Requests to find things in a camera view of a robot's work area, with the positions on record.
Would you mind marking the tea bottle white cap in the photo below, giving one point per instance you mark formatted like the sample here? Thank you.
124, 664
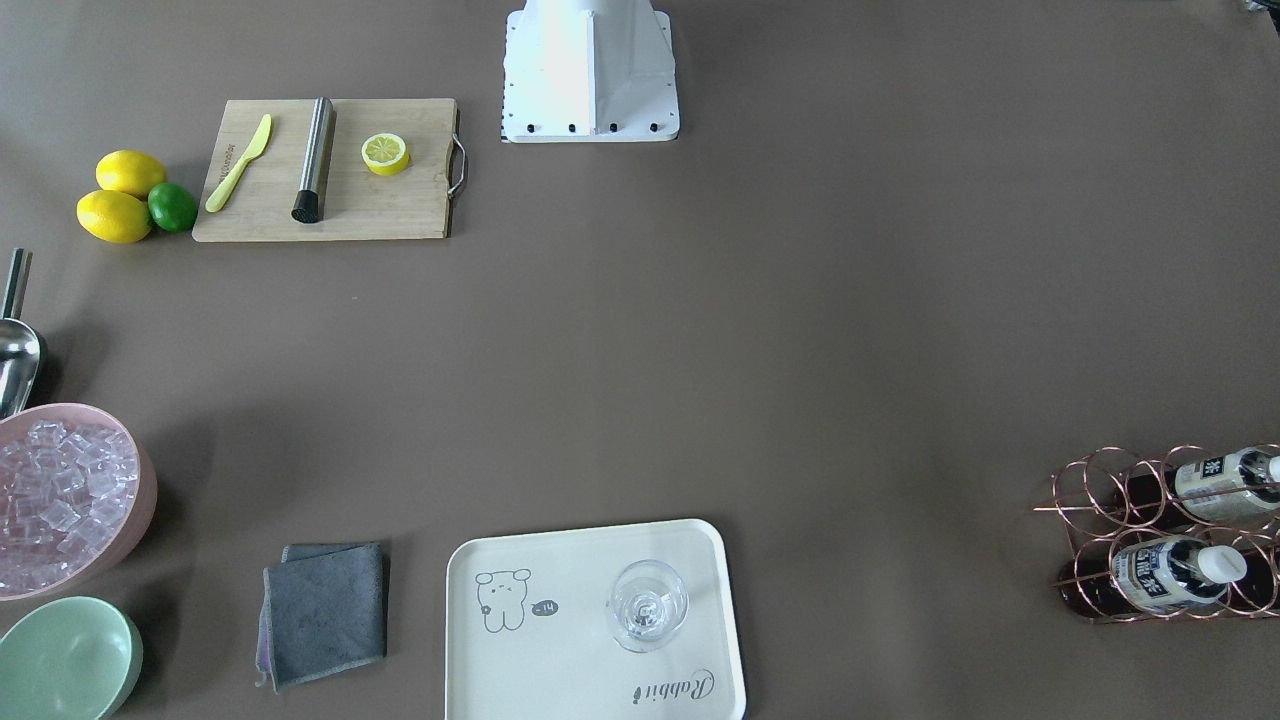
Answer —
1154, 577

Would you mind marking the clear wine glass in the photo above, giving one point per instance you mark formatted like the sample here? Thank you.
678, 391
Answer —
648, 604

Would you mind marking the wooden cutting board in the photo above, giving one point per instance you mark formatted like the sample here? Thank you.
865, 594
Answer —
357, 204

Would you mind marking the white rabbit serving tray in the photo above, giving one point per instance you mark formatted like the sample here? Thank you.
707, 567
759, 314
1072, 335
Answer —
526, 635

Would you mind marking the half lemon slice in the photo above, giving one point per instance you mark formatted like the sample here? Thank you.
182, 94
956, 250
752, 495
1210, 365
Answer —
385, 154

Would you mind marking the steel muddler black tip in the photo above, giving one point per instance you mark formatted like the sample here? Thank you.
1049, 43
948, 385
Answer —
310, 196

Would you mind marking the grey folded cloth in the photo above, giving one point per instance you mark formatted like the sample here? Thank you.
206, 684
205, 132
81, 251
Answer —
323, 612

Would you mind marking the yellow plastic knife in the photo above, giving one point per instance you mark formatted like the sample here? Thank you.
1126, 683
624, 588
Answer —
252, 151

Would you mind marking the green lime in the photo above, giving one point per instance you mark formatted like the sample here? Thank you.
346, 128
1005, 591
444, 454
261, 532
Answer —
172, 208

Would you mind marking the yellow lemon far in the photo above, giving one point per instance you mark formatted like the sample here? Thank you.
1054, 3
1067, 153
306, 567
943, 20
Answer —
130, 171

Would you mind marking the yellow lemon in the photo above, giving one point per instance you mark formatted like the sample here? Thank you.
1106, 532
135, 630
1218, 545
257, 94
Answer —
114, 216
130, 171

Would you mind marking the yellow lemon near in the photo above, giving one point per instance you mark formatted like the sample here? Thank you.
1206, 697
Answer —
114, 216

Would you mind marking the pink bowl of ice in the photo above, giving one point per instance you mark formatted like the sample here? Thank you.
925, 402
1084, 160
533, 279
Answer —
79, 492

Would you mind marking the metal ice scoop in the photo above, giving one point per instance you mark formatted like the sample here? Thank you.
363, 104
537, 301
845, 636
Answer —
21, 346

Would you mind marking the green bowl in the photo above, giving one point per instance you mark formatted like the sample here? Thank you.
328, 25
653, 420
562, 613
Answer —
74, 658

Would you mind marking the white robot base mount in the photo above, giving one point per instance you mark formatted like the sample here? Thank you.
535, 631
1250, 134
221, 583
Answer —
589, 72

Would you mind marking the copper wire bottle rack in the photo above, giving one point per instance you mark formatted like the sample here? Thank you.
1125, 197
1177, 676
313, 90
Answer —
1082, 497

